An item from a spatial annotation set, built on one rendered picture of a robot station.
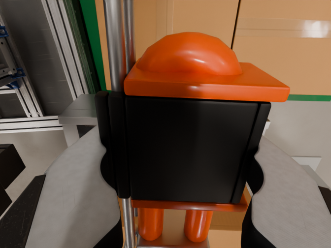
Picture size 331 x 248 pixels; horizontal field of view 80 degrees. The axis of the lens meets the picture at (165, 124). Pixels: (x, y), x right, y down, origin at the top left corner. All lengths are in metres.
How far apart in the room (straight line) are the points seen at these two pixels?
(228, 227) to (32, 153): 1.58
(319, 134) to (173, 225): 1.61
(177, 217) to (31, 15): 1.06
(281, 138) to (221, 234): 1.24
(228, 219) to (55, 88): 1.00
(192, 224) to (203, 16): 0.56
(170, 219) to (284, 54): 0.63
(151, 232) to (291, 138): 1.54
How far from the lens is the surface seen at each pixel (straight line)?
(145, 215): 0.17
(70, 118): 0.72
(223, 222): 0.46
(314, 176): 1.79
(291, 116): 1.57
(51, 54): 1.13
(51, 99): 1.22
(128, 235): 0.18
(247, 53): 0.69
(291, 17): 0.73
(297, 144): 1.72
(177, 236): 0.20
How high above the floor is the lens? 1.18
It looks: 61 degrees down
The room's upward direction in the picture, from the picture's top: 179 degrees counter-clockwise
